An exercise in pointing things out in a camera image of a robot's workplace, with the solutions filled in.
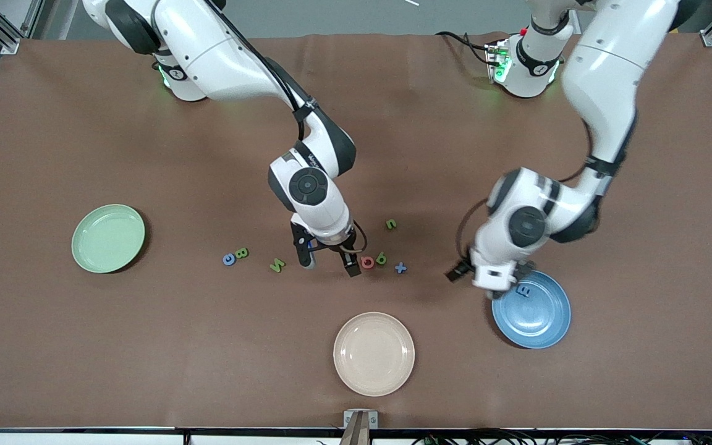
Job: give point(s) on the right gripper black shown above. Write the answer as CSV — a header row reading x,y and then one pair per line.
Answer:
x,y
341,250

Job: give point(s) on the pink foam letter Q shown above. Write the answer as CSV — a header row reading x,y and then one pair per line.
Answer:
x,y
371,264

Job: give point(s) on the green foam letter b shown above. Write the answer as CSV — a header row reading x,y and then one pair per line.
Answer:
x,y
241,253
382,259

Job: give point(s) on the blue foam letter m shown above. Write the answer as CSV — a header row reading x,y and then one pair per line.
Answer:
x,y
523,290

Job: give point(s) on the blue foam letter G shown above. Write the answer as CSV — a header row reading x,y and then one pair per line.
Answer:
x,y
224,260

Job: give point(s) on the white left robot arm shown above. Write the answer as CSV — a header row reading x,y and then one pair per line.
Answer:
x,y
603,74

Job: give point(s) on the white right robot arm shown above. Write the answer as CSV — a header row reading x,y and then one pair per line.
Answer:
x,y
207,49

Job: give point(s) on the blue plate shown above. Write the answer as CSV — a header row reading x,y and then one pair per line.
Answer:
x,y
535,321

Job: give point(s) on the beige plate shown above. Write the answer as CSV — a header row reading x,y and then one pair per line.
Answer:
x,y
373,355

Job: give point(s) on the brown table cover sheet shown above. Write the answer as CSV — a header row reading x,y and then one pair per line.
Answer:
x,y
146,340

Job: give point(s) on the light green plate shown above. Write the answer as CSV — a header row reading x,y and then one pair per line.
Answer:
x,y
109,241

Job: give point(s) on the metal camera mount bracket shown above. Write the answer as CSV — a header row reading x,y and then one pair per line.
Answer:
x,y
360,423

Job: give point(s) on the metal base bracket with LEDs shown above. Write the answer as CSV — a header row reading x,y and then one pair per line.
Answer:
x,y
497,62

